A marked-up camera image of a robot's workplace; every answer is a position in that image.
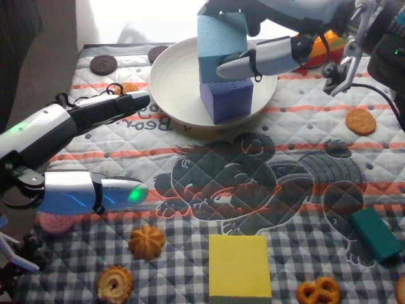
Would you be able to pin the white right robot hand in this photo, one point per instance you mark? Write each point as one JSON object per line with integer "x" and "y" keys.
{"x": 275, "y": 58}

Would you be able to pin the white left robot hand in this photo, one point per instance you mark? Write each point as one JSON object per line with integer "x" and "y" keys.
{"x": 38, "y": 126}

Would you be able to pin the blue foam cube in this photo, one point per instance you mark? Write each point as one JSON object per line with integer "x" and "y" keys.
{"x": 220, "y": 38}

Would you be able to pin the purple foam cube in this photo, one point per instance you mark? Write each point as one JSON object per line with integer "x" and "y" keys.
{"x": 234, "y": 104}

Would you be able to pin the white round plate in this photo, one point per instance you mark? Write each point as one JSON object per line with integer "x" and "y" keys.
{"x": 174, "y": 88}

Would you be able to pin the orange green red toy brick train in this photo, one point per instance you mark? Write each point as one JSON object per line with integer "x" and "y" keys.
{"x": 316, "y": 50}

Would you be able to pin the dark chocolate sandwich cookie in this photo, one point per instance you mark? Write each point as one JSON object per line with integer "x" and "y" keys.
{"x": 155, "y": 54}
{"x": 103, "y": 65}

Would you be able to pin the dark grey curtain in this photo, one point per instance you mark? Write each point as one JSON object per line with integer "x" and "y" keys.
{"x": 19, "y": 38}

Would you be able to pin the pink sandwich cookie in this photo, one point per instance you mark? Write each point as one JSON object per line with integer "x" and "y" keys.
{"x": 57, "y": 223}

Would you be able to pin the orange swirl cookie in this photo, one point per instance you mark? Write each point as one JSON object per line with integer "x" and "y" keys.
{"x": 129, "y": 88}

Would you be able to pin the round brown biscuit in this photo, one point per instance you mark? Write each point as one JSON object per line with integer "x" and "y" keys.
{"x": 360, "y": 122}

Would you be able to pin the grey quilt with bear print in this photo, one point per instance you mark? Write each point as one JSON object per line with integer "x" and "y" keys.
{"x": 240, "y": 177}

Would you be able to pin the flower-shaped butter cookie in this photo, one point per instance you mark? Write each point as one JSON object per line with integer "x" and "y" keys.
{"x": 146, "y": 243}

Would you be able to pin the teal rectangular block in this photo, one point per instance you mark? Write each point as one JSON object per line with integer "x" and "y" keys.
{"x": 375, "y": 236}

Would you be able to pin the yellow block with green base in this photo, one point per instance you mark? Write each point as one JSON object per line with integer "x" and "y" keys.
{"x": 239, "y": 269}

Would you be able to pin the pretzel-shaped cookie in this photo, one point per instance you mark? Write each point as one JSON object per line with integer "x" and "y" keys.
{"x": 303, "y": 293}

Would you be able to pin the golden cookie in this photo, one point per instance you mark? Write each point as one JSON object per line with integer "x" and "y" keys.
{"x": 401, "y": 289}

